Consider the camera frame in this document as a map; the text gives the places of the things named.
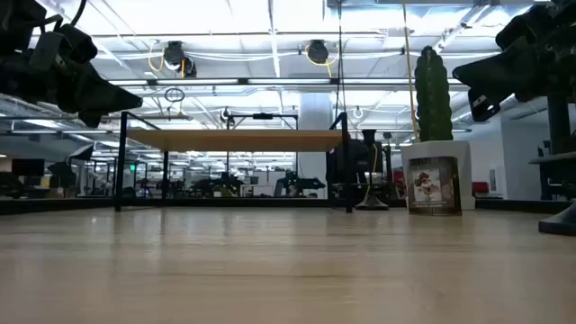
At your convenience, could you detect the wooden shelf with black legs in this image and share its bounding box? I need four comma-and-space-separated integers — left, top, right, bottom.
113, 111, 354, 214

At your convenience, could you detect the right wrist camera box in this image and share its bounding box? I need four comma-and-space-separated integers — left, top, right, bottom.
467, 87, 502, 123

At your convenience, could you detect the green cactus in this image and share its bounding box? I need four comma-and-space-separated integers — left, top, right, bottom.
413, 44, 455, 143

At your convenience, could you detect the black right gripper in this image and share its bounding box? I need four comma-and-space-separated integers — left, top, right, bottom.
452, 3, 576, 103

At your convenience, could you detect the white plant pot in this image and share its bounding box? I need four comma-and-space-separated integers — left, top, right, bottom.
400, 139, 476, 212

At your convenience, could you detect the black ceiling cable reel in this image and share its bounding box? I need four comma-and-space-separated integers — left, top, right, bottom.
305, 39, 334, 77
161, 40, 198, 78

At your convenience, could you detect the black photo softbox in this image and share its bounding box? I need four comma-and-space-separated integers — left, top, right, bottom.
47, 161, 77, 188
67, 143, 95, 163

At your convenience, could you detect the large black monitor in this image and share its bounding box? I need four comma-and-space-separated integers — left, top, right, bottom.
546, 92, 572, 157

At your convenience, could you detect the yellow hanging strap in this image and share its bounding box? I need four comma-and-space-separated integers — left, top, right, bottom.
401, 0, 420, 141

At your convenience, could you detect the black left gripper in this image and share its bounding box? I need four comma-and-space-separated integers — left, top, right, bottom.
0, 25, 144, 114

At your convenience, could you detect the grey side desk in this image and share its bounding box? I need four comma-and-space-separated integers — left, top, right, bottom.
529, 151, 576, 202

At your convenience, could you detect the long ceiling light bar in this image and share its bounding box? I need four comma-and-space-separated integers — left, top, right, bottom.
107, 77, 464, 87

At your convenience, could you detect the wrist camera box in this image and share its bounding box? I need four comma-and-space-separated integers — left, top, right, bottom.
78, 110, 103, 130
467, 87, 502, 123

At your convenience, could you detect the printed food packet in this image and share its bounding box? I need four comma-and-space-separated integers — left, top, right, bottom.
407, 156, 464, 217

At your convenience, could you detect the black background camera frame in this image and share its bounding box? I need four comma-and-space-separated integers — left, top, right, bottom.
224, 112, 301, 199

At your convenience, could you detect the black background screen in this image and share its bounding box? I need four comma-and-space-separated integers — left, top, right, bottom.
330, 138, 384, 176

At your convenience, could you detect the small black background monitor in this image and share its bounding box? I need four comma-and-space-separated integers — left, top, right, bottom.
11, 157, 46, 177

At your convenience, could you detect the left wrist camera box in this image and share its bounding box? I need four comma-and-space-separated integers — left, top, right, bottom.
78, 110, 103, 130

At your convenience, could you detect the black hanging cable with coil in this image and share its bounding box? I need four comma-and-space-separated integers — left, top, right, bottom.
336, 0, 344, 119

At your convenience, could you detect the white background table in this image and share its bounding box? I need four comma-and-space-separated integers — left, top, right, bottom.
239, 169, 276, 198

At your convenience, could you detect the black aluminium rig frame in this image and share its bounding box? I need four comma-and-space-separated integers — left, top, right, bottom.
0, 197, 576, 215

